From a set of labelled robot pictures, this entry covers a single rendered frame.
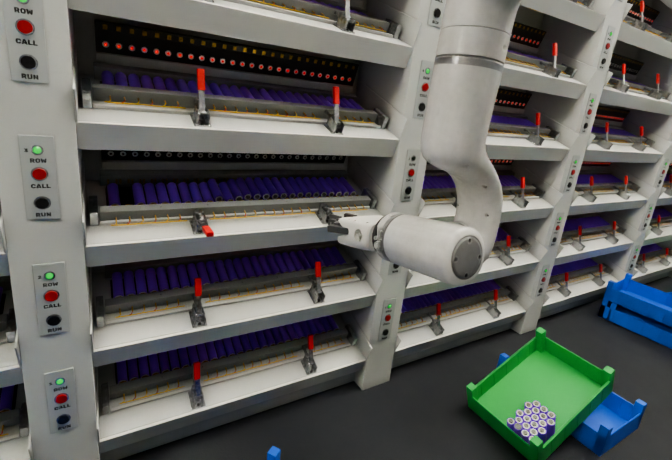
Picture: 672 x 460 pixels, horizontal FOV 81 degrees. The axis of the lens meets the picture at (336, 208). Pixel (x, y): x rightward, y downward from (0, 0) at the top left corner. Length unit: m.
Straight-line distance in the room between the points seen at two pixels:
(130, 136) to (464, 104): 0.50
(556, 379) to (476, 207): 0.75
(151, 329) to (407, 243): 0.51
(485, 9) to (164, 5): 0.45
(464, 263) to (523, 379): 0.76
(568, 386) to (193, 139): 1.10
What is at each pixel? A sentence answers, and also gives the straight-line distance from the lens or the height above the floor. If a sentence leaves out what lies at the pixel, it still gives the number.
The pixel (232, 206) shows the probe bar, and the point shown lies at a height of 0.52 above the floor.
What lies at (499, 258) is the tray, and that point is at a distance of 1.39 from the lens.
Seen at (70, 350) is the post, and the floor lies 0.30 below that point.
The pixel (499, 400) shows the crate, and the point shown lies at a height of 0.03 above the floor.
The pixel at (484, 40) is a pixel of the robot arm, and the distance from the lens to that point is 0.55.
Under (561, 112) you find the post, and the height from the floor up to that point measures 0.78.
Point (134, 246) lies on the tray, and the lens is 0.74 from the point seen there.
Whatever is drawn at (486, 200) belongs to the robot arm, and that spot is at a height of 0.63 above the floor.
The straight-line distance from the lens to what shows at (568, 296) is 1.83.
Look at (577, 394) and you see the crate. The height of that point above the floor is 0.09.
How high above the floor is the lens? 0.75
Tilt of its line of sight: 16 degrees down
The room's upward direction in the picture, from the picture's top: 6 degrees clockwise
